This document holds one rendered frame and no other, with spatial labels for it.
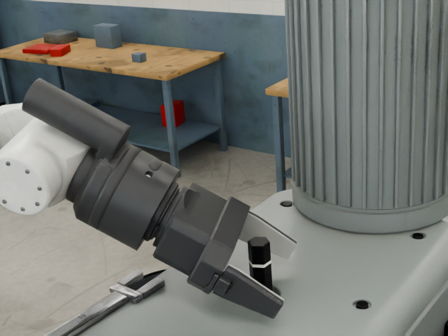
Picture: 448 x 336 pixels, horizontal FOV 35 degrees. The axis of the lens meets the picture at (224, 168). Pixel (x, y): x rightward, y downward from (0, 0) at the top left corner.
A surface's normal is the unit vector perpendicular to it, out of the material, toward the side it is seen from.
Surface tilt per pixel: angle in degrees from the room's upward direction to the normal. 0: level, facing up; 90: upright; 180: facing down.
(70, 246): 0
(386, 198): 90
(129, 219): 86
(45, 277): 0
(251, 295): 90
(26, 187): 99
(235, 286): 90
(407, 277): 9
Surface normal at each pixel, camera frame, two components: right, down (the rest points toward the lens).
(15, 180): -0.27, 0.53
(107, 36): -0.63, 0.35
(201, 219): 0.43, -0.79
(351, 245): -0.07, -0.92
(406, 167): 0.19, 0.37
